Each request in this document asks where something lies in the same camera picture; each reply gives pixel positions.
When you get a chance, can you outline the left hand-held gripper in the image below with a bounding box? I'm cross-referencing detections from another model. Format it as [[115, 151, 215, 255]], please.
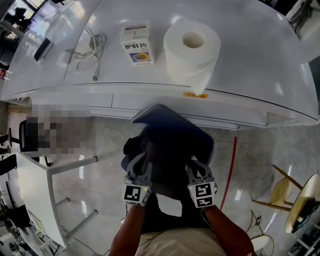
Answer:
[[121, 152, 153, 207]]

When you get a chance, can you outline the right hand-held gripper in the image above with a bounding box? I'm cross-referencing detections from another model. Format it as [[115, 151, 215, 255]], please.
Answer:
[[187, 161, 218, 209]]

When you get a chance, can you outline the person's left forearm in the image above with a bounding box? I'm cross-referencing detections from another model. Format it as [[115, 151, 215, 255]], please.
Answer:
[[108, 204, 146, 256]]

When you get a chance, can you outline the person's right forearm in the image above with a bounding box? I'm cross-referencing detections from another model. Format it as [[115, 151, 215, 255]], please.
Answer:
[[201, 206, 257, 256]]

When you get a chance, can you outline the person's beige shirt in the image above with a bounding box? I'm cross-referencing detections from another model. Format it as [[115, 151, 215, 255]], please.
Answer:
[[134, 227, 227, 256]]

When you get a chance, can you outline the yellow label sticker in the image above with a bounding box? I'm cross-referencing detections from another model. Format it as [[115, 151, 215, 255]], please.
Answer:
[[182, 91, 210, 100]]

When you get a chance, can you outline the white table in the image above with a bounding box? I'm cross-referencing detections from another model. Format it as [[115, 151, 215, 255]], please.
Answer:
[[16, 151, 99, 249]]

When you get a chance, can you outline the round wooden stool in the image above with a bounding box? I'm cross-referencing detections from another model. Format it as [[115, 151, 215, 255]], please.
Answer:
[[251, 164, 320, 235]]

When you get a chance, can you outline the white toilet paper roll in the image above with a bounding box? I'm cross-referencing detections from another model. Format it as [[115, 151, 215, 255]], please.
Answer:
[[163, 19, 222, 97]]

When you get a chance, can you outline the black electronic device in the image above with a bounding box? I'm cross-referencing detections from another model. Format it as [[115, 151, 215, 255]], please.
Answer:
[[291, 199, 320, 234]]

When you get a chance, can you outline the black office chair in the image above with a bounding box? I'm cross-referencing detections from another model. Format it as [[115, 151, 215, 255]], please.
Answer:
[[7, 119, 55, 167]]

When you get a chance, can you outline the white carton with yellow print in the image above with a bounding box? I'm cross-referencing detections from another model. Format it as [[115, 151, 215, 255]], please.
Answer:
[[119, 20, 156, 67]]

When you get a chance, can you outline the white metal shelving unit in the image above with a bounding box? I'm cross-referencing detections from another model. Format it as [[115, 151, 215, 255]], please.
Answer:
[[0, 0, 320, 130]]

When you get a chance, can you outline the red floor cable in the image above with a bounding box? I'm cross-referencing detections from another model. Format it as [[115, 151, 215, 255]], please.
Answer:
[[219, 136, 238, 212]]

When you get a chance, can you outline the white charger with cable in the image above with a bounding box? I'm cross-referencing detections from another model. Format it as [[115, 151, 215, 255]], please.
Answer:
[[56, 26, 109, 82]]

